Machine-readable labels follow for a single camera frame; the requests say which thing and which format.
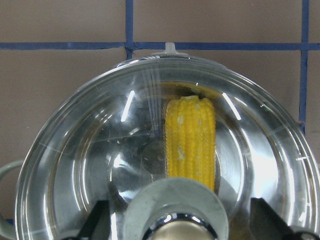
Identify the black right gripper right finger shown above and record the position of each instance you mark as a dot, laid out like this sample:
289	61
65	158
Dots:
266	224

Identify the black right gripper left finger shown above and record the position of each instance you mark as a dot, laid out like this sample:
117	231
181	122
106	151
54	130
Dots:
97	225

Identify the yellow corn cob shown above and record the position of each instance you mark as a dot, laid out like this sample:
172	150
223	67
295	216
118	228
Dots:
190	139

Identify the glass pot lid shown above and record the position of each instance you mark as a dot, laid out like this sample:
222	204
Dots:
175	160

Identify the pale green cooking pot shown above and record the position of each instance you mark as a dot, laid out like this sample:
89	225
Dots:
75	125

